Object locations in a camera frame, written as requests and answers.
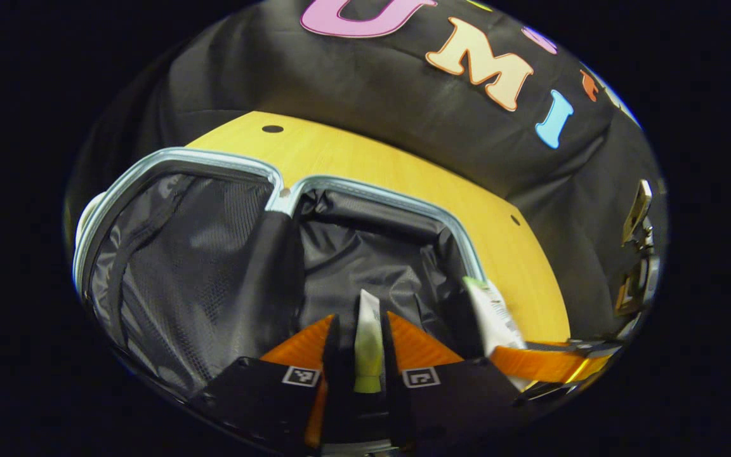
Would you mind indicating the white skin care tube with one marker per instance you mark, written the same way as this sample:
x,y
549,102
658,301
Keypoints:
x,y
495,317

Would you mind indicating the black backdrop cloth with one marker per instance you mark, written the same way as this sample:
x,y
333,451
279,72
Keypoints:
x,y
372,95

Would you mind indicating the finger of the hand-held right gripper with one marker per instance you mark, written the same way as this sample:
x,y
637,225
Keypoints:
x,y
549,365

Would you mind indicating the green skin care tube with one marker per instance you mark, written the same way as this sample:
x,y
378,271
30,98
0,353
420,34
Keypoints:
x,y
368,343

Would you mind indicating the light blue suitcase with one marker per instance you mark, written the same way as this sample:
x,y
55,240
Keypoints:
x,y
181,266

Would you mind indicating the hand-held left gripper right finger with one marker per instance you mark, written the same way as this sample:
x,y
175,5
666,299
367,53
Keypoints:
x,y
391,362

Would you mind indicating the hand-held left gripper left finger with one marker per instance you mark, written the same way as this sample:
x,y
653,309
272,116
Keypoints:
x,y
332,355

